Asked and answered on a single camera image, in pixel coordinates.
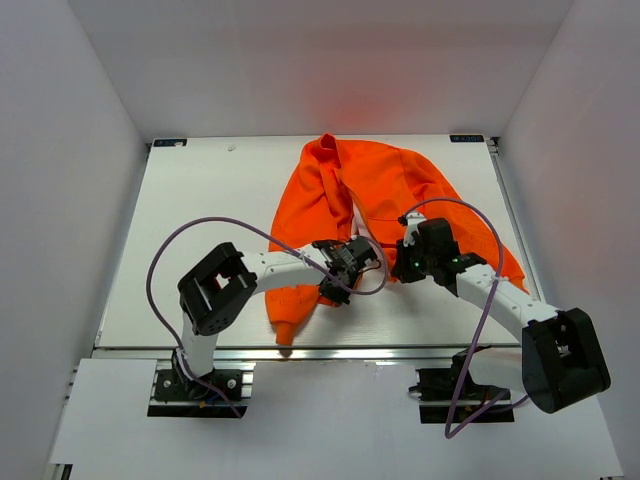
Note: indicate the blue corner label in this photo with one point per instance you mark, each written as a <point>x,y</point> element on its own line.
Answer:
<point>169,143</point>
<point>466,138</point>

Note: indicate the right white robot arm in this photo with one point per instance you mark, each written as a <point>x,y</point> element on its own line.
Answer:
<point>558,360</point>

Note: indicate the aluminium right side rail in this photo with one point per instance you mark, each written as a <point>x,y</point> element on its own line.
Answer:
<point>510,200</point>

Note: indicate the aluminium front rail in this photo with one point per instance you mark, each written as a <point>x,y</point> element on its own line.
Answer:
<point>229,354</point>

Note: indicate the aluminium rail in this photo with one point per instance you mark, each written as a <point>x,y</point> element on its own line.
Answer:
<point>229,354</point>
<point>510,200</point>

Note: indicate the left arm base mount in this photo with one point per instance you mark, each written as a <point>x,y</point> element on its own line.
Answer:
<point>175,397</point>

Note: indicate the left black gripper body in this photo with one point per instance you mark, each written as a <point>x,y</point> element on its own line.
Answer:
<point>351,278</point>

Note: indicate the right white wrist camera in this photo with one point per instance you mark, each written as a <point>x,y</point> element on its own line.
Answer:
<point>410,221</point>

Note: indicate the right blue corner label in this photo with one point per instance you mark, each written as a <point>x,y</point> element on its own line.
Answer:
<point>466,138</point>

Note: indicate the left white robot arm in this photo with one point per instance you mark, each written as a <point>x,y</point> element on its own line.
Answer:
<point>214,292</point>

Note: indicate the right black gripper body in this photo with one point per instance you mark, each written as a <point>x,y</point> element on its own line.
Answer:
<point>415,262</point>

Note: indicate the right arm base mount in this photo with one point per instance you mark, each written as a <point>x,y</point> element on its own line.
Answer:
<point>435,387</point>

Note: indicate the left blue corner label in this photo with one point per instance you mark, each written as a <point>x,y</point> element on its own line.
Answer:
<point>169,143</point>

